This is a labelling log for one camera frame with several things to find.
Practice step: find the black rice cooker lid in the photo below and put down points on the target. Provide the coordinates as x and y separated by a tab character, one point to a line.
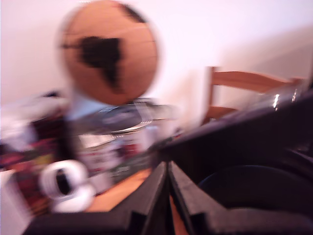
244	132

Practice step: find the black Philips rice cooker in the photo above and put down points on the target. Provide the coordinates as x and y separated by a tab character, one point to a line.
259	188

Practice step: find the clear glass dish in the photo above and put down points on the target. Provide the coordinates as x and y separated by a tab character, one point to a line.
132	117

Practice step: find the white tape roll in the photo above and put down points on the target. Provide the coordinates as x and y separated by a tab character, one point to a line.
66	186

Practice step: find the wooden chair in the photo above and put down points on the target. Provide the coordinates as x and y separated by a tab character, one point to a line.
244	79

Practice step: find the cork globe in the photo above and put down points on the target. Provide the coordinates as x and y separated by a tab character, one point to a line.
107	51

